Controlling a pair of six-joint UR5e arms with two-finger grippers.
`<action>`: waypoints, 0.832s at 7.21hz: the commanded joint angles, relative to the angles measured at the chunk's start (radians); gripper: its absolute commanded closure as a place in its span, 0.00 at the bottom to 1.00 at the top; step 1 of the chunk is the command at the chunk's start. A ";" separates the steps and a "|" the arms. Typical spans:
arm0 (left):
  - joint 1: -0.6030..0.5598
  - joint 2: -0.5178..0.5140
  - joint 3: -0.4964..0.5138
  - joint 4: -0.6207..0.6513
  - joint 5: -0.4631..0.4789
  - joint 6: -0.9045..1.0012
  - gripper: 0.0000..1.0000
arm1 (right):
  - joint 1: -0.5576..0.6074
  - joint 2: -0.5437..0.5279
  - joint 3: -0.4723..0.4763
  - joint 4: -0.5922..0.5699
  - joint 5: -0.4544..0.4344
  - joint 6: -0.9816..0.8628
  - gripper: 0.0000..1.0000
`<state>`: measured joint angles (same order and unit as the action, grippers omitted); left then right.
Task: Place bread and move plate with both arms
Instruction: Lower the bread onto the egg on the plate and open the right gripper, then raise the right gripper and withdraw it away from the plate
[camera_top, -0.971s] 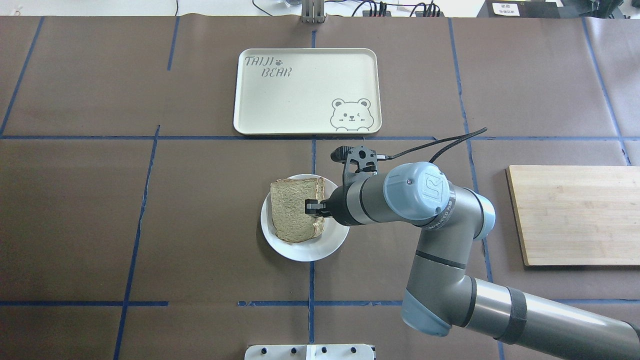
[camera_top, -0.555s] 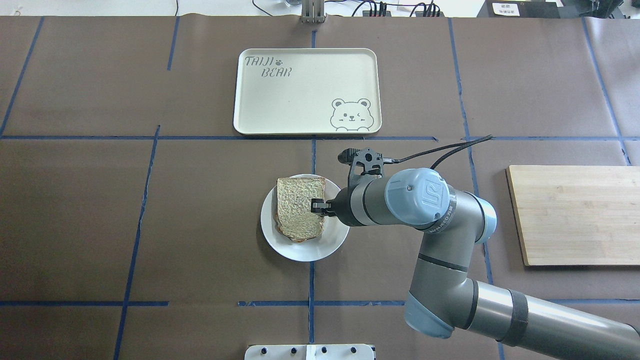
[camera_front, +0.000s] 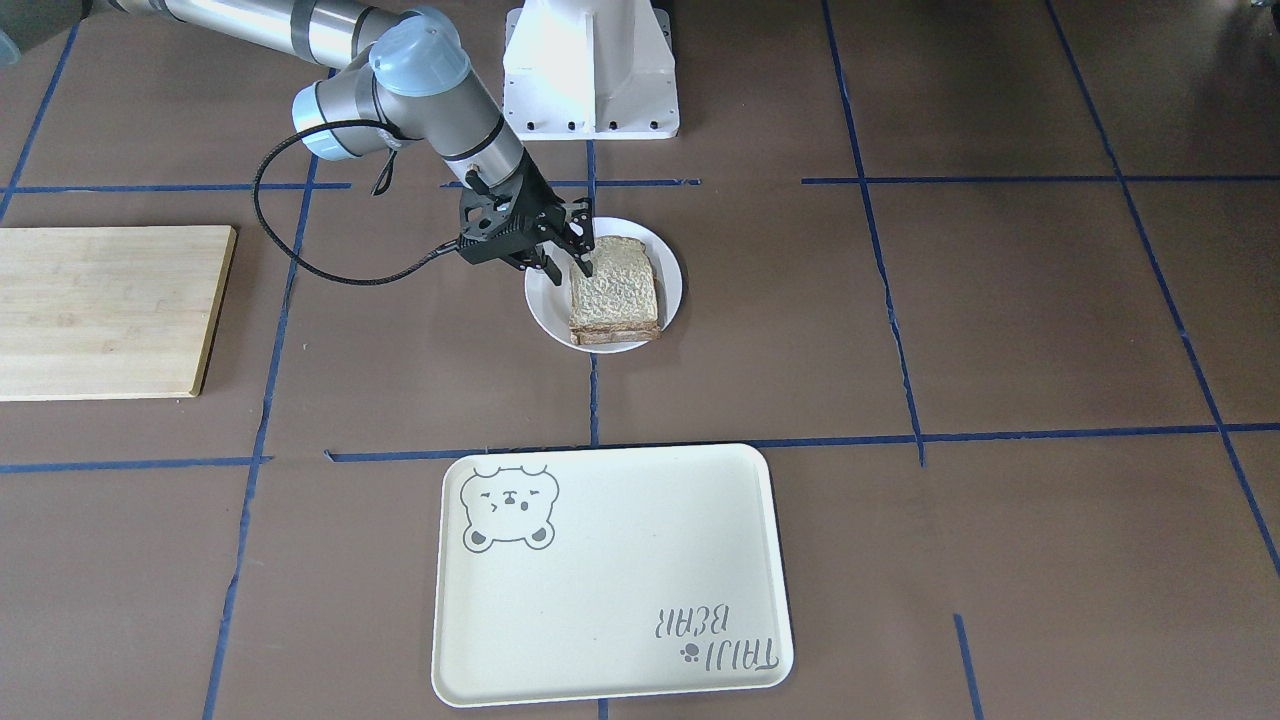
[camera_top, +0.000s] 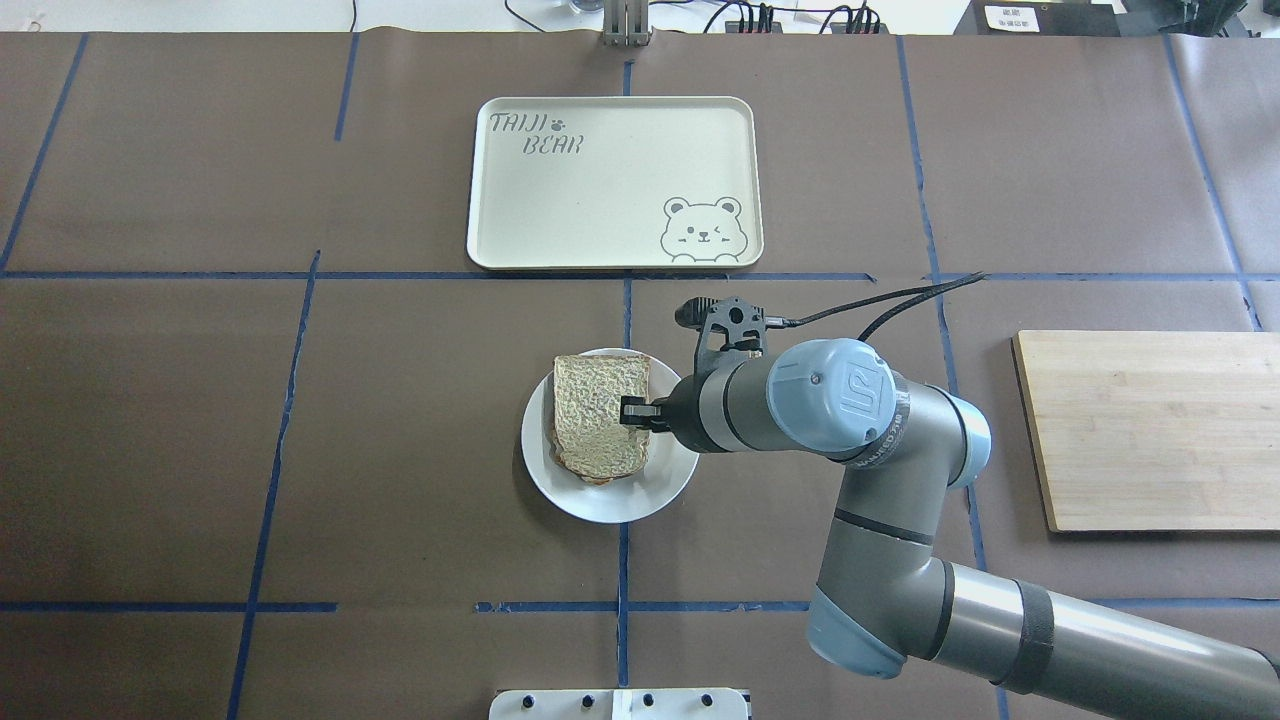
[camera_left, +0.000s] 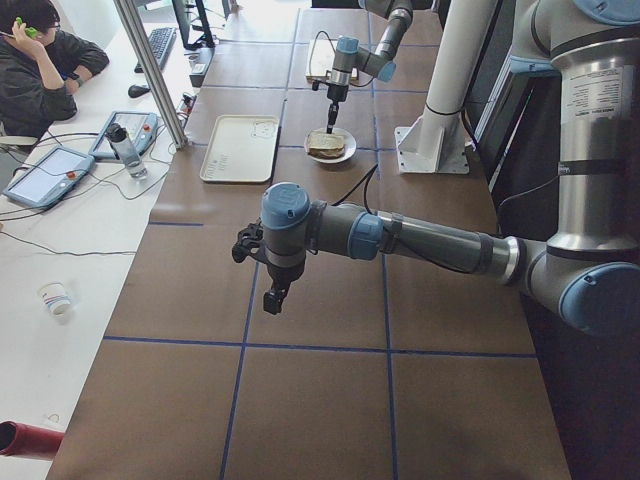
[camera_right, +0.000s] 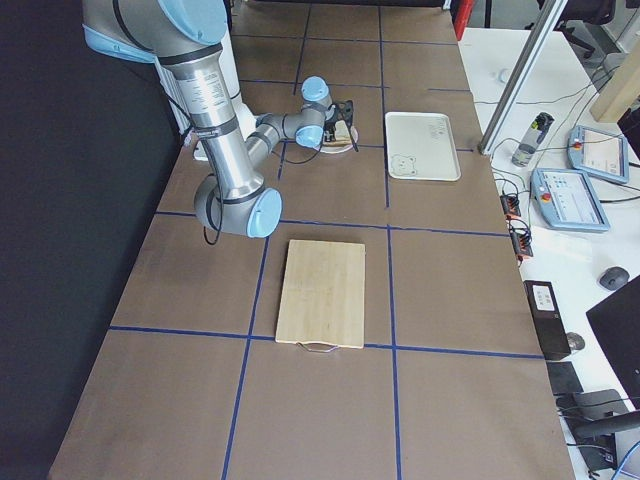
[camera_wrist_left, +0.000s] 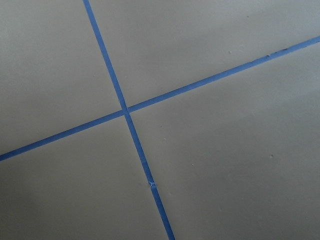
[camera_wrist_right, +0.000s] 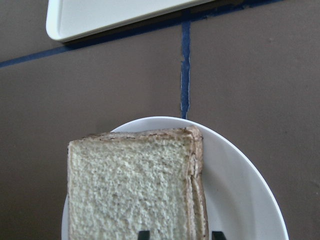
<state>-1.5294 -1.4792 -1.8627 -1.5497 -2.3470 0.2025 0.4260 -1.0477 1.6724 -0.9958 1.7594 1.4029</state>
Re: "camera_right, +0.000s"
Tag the teach pendant far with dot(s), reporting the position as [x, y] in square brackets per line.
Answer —
[599, 153]

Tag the black monitor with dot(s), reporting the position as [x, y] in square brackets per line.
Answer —
[615, 324]

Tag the black computer mouse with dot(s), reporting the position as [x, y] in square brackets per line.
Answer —
[614, 278]

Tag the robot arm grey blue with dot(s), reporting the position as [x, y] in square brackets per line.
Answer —
[191, 40]

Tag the white pillar with base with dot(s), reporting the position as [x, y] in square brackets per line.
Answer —
[227, 65]

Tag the orange black usb hub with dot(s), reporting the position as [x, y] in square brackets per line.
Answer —
[519, 231]

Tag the clear water bottle black lid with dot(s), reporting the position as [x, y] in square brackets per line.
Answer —
[532, 139]

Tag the white round plate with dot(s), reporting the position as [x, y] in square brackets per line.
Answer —
[330, 149]

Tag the black box white label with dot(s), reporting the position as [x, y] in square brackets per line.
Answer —
[547, 320]

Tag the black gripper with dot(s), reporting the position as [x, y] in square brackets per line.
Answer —
[330, 131]

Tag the cream bear tray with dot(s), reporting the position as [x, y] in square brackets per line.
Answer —
[420, 146]

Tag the bread slice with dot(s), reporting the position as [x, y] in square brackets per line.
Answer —
[341, 135]

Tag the aluminium frame post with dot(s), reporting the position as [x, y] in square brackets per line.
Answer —
[548, 17]

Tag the teach pendant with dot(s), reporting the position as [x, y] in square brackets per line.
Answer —
[599, 153]
[567, 200]

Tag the teach pendant near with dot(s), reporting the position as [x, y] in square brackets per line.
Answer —
[567, 200]

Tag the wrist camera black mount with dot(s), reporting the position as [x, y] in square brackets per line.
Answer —
[343, 111]

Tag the wooden cutting board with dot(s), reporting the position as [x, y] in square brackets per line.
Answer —
[322, 305]

